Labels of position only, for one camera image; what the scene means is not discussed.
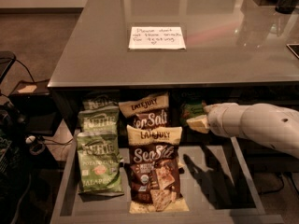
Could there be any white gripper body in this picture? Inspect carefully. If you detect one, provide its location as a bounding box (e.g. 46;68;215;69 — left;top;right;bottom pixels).
207;103;249;138

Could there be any small green rice chip bag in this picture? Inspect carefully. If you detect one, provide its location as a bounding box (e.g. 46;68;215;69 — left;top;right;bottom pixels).
179;101;206;127

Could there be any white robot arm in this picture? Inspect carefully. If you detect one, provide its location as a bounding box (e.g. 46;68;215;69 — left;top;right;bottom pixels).
187;103;299;158

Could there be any rear brown Late July bag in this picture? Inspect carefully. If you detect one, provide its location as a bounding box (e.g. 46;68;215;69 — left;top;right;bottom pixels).
119;92;170;130

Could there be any brown late july bag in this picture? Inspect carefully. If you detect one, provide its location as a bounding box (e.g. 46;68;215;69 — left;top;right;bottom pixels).
127;125;189;214
119;92;170;130

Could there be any grey glossy counter cabinet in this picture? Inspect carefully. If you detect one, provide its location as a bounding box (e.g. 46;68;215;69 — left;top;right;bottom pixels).
49;0;299;130

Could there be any grey open bottom drawer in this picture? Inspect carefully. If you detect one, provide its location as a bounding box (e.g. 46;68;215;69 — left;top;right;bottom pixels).
50;100;285;224

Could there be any front brown Late July bag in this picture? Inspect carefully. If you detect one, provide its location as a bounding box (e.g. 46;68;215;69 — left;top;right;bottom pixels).
127;125;189;214

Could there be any middle green Kettle chip bag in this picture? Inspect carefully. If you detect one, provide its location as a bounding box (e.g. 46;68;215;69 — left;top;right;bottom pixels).
78;105;119;133

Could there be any green kettle chip bag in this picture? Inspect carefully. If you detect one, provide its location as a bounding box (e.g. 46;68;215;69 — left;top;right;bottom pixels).
82;91;120;110
78;105;119;133
77;131;124;196

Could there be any rear green Kettle chip bag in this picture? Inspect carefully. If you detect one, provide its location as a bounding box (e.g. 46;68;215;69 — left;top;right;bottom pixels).
82;91;120;110

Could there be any front green Kettle chip bag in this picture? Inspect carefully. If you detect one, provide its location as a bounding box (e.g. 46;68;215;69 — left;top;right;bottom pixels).
77;131;124;196

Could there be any white handwritten paper note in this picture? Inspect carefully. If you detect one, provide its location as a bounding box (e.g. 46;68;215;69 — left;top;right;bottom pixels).
128;27;186;49

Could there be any dark side table with note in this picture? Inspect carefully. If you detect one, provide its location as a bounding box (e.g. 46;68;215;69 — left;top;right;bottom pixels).
8;80;55;136

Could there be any black equipment at left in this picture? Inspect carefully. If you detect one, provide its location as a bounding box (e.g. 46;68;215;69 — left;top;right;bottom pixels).
0;101;33;224

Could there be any black cable on floor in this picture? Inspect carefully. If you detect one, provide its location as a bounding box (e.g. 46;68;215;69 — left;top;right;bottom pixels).
0;57;38;84

